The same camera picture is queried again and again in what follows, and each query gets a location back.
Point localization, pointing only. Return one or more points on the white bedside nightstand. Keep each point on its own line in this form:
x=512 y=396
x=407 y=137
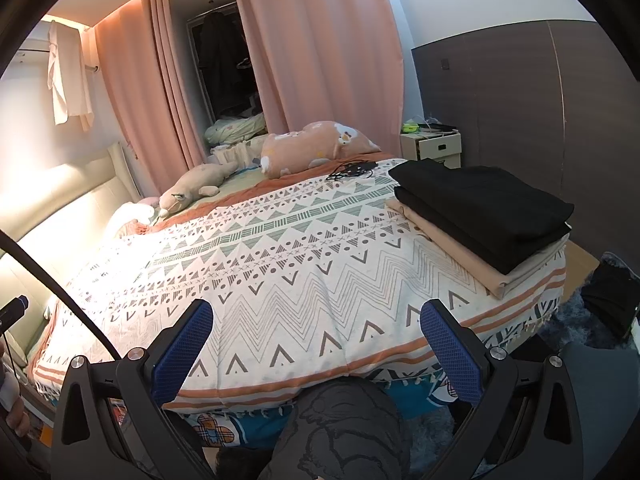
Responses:
x=441 y=146

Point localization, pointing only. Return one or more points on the folded black garment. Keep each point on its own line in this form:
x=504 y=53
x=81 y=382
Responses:
x=494 y=214

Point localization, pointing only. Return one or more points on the person left hand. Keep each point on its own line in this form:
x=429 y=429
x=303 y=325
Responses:
x=16 y=416

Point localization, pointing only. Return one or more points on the white air conditioner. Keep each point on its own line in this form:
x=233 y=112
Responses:
x=24 y=54

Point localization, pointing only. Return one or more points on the pink plush animal pillow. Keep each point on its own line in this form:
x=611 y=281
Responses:
x=313 y=146

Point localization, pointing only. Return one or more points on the left pink curtain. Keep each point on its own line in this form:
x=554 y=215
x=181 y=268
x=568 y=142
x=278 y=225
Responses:
x=139 y=62

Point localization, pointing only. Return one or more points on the beige plush animal toy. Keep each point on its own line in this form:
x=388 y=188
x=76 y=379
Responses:
x=201 y=181

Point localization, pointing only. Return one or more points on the green floral pillow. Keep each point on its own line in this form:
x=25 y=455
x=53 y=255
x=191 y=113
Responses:
x=234 y=130

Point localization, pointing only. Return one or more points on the hanging cream garment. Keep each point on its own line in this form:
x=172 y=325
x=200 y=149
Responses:
x=67 y=76

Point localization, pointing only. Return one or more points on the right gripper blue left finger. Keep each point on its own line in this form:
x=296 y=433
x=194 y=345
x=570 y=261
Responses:
x=174 y=351

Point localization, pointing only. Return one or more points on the right pink curtain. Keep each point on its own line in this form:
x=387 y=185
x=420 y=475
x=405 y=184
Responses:
x=327 y=60

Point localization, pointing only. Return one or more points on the patterned white bedspread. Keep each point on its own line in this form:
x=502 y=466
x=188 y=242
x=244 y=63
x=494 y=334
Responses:
x=316 y=280

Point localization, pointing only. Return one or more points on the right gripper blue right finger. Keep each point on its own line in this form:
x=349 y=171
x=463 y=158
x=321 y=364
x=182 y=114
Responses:
x=457 y=349

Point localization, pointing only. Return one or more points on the pink curtain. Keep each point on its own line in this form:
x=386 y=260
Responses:
x=139 y=62
x=327 y=60

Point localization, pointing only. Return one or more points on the folded beige garment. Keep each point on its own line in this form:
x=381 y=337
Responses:
x=497 y=283

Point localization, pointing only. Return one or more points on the grey patterned trouser knee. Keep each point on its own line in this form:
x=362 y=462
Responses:
x=346 y=428

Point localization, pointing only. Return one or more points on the cream padded headboard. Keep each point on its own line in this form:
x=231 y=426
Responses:
x=59 y=221

